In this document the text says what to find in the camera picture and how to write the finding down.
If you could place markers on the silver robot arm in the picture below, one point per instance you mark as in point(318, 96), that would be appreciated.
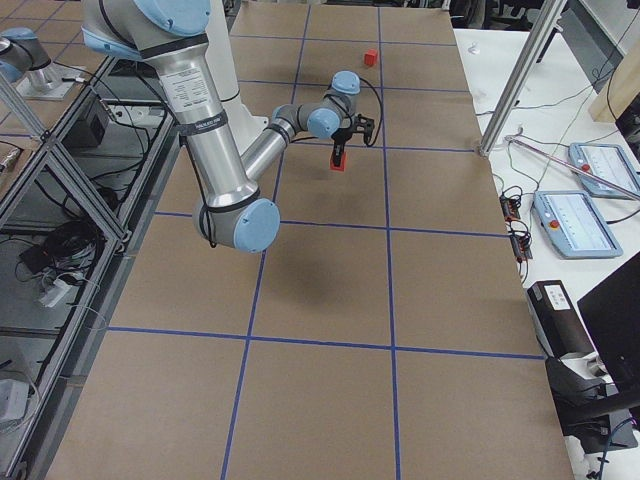
point(187, 44)

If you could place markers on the red wooden cube far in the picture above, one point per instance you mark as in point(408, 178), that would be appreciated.
point(370, 57)

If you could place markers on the red wooden cube carried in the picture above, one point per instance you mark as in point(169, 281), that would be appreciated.
point(338, 162)

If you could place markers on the small circuit board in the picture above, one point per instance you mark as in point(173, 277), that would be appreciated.
point(510, 207)

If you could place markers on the black computer monitor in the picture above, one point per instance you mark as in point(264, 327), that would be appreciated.
point(610, 312)

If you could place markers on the aluminium frame post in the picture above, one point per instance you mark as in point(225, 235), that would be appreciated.
point(537, 38)

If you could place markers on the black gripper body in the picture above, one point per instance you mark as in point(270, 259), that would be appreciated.
point(343, 136)

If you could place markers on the teach pendant tablet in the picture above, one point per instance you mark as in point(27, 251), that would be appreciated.
point(606, 161)
point(574, 225)

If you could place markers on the near teach pendant tablet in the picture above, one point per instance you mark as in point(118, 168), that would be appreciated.
point(574, 225)

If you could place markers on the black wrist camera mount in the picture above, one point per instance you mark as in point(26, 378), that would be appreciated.
point(364, 126)

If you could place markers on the metal rod with handle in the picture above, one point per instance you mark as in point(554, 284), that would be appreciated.
point(566, 163)

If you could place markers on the black cardboard box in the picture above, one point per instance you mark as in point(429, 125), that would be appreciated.
point(557, 323)

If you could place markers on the black power adapter box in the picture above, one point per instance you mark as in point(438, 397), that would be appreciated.
point(89, 128)

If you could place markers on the far teach pendant tablet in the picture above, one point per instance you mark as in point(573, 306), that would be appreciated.
point(606, 161)

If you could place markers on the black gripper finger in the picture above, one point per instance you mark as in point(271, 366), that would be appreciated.
point(338, 149)

